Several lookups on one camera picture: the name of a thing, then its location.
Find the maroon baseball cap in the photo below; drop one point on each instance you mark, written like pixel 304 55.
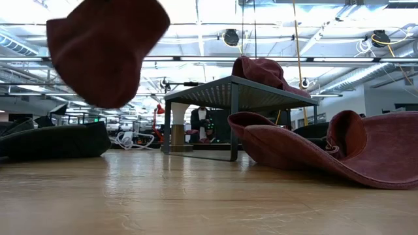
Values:
pixel 385 150
pixel 104 49
pixel 261 72

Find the person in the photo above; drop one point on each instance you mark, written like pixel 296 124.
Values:
pixel 196 120

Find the grey perforated metal rack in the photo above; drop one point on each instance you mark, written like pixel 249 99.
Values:
pixel 235 98

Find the white power adapter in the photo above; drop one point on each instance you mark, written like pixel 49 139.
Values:
pixel 127 136

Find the white-topped round post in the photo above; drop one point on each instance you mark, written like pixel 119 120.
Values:
pixel 178 134

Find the silver ventilation duct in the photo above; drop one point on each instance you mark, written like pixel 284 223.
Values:
pixel 359 75

